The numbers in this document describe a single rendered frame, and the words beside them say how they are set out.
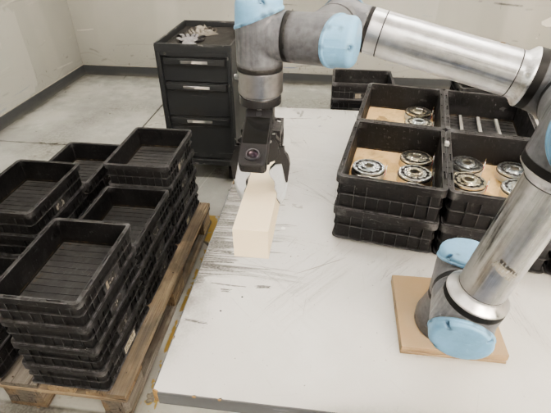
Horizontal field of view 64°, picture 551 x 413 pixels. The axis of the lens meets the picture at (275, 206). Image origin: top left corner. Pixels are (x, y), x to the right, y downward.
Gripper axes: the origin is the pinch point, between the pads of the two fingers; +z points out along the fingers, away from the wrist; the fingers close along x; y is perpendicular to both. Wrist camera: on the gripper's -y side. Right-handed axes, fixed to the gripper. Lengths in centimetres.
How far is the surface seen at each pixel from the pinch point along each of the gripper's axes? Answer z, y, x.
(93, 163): 70, 127, 114
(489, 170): 26, 63, -66
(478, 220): 24, 32, -54
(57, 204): 56, 69, 97
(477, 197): 16, 31, -52
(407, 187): 16, 34, -34
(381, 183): 16.3, 35.3, -27.5
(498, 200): 16, 30, -56
